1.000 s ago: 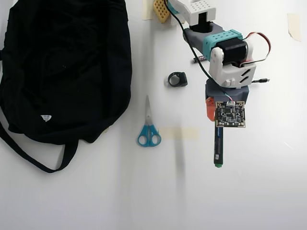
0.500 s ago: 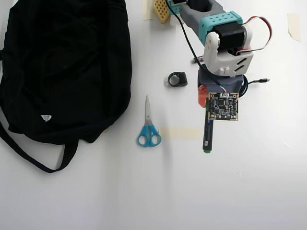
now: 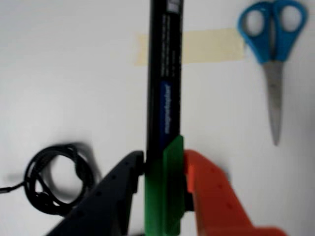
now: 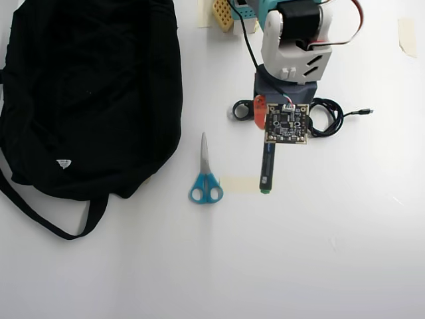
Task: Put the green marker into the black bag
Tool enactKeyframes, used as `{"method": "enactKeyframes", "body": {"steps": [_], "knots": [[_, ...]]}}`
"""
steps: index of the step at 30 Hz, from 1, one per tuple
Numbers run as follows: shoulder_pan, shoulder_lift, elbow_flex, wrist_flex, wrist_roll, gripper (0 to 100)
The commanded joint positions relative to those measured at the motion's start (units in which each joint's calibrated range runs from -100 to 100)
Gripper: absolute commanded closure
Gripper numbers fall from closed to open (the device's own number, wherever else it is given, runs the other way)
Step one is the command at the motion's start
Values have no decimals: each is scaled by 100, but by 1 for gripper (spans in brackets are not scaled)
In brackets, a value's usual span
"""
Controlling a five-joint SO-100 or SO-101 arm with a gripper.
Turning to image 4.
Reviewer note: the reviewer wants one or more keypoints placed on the blue-grey gripper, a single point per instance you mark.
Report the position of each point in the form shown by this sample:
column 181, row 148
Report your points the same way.
column 259, row 112

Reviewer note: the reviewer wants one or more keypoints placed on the green capped black marker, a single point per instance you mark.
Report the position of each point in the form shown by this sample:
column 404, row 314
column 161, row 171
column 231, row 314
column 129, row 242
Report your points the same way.
column 267, row 166

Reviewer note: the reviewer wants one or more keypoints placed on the white teal grey robot arm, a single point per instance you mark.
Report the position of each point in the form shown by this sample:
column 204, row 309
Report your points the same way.
column 292, row 56

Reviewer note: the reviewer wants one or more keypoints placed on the black fabric bag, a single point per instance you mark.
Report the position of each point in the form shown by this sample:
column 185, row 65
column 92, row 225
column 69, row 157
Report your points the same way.
column 83, row 99

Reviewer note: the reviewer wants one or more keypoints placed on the long masking tape strip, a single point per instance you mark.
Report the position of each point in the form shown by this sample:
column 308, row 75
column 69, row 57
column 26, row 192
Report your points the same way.
column 239, row 185

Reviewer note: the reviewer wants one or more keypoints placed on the yellow perforated block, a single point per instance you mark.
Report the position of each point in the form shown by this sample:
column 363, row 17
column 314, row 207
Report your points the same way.
column 221, row 15

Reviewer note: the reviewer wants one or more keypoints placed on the narrow masking tape strip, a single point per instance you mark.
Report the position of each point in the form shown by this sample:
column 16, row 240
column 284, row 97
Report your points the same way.
column 203, row 16

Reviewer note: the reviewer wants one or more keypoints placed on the small masking tape scrap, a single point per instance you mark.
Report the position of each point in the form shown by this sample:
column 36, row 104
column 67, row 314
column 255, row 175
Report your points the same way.
column 147, row 181

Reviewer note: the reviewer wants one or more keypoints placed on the torn masking tape piece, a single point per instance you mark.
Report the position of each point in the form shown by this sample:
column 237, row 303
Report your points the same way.
column 407, row 36

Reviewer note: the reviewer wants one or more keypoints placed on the bare camera circuit board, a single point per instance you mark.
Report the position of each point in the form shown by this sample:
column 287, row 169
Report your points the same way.
column 287, row 124

